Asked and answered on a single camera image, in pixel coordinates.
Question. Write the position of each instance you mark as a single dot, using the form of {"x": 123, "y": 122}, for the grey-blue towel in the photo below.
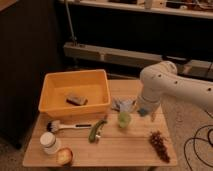
{"x": 123, "y": 105}

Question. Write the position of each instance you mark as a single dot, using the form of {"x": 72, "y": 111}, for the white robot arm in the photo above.
{"x": 162, "y": 78}

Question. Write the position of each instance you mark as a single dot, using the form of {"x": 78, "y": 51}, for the yellow plastic tray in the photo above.
{"x": 90, "y": 84}

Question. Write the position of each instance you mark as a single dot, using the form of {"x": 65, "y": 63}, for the brown sponge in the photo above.
{"x": 76, "y": 100}

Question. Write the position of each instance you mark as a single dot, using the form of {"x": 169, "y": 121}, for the green plastic cup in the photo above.
{"x": 124, "y": 119}

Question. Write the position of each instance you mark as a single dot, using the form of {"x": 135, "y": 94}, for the teal sponge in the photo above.
{"x": 142, "y": 112}

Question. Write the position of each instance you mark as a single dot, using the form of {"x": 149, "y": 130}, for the wooden table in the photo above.
{"x": 116, "y": 147}

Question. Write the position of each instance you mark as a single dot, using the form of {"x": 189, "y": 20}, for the white dish brush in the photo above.
{"x": 56, "y": 125}

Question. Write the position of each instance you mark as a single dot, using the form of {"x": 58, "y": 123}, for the brown dried bunch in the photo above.
{"x": 157, "y": 142}

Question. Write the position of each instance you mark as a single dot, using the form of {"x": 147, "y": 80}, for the white lidded jar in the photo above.
{"x": 50, "y": 143}

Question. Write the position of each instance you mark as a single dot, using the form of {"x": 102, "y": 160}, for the grey metal shelf beam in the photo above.
{"x": 192, "y": 68}

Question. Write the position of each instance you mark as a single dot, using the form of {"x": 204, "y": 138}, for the green handled peeler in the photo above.
{"x": 94, "y": 131}

